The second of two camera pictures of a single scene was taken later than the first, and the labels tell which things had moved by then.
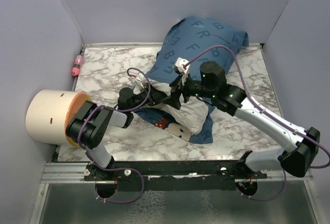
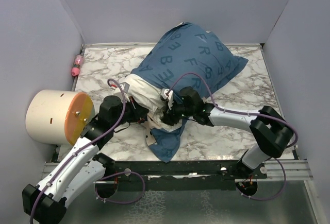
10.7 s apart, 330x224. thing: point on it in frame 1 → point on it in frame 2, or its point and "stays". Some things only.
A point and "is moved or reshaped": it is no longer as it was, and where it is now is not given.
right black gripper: (177, 88) → (168, 117)
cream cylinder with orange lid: (48, 112) stays
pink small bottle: (78, 61) stays
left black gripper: (155, 96) → (138, 111)
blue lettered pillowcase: (187, 43) is moved or reshaped
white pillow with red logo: (192, 115) is moved or reshaped
